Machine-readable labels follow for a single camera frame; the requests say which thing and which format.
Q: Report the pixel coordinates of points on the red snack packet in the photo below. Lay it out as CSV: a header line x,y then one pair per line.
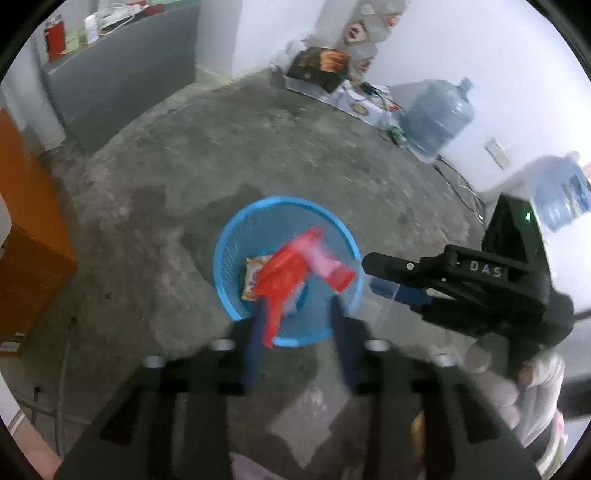
x,y
281,277

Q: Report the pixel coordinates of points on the red thermos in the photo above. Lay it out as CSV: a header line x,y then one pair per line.
x,y
54,37

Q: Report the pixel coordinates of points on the white plastic bag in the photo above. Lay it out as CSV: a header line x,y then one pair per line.
x,y
293,51

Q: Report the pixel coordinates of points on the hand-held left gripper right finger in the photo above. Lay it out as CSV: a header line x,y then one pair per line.
x,y
345,344

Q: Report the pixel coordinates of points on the blue plastic basket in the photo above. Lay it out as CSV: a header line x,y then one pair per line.
x,y
304,323

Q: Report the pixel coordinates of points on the blue water jug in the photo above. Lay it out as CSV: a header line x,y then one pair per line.
x,y
561,194
438,120

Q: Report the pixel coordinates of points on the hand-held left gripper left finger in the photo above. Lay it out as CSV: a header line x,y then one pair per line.
x,y
254,341

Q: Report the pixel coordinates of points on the small white bottle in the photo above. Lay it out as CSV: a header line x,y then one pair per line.
x,y
91,30

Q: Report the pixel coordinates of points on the flat white box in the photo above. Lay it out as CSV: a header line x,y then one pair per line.
x,y
358,108

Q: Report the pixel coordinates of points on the black printed box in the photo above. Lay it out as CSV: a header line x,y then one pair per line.
x,y
314,69

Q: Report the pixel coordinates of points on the orange yellow snack packet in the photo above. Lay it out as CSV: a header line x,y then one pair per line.
x,y
251,277

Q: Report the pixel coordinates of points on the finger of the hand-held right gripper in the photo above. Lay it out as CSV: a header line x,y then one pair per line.
x,y
397,270
406,297

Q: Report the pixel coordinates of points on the person's right hand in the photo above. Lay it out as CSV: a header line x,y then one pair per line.
x,y
485,360

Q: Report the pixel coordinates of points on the person's right forearm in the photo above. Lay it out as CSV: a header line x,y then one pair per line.
x,y
545,406

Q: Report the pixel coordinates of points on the grey cabinet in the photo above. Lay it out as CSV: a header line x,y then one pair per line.
x,y
120,74

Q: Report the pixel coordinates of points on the white wall socket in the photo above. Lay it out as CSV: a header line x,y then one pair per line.
x,y
497,153

